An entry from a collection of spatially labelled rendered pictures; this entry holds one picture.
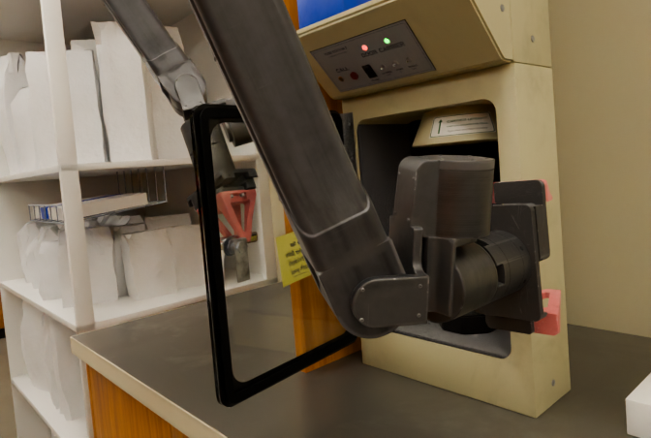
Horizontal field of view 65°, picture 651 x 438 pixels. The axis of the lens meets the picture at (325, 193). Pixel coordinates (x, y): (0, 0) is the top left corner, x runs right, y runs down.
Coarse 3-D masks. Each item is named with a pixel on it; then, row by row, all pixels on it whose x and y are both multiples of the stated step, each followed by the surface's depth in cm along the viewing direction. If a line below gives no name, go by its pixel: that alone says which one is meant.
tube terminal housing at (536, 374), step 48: (528, 0) 68; (528, 48) 68; (384, 96) 82; (432, 96) 75; (480, 96) 69; (528, 96) 68; (528, 144) 68; (384, 336) 87; (528, 336) 68; (432, 384) 80; (480, 384) 74; (528, 384) 68
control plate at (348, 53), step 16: (368, 32) 71; (384, 32) 70; (400, 32) 68; (320, 48) 79; (336, 48) 77; (352, 48) 75; (368, 48) 73; (384, 48) 72; (400, 48) 70; (416, 48) 69; (320, 64) 81; (336, 64) 79; (352, 64) 78; (384, 64) 74; (400, 64) 73; (416, 64) 71; (432, 64) 70; (336, 80) 83; (352, 80) 81; (368, 80) 79; (384, 80) 77
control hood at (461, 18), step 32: (384, 0) 66; (416, 0) 63; (448, 0) 61; (480, 0) 60; (320, 32) 76; (352, 32) 73; (416, 32) 67; (448, 32) 65; (480, 32) 62; (448, 64) 69; (480, 64) 66; (352, 96) 86
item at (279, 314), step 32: (192, 128) 65; (224, 128) 68; (224, 160) 68; (256, 160) 72; (224, 192) 68; (256, 192) 72; (224, 224) 68; (256, 224) 72; (288, 224) 77; (224, 256) 67; (256, 256) 72; (288, 256) 77; (256, 288) 72; (288, 288) 76; (256, 320) 71; (288, 320) 76; (320, 320) 82; (256, 352) 71; (288, 352) 76
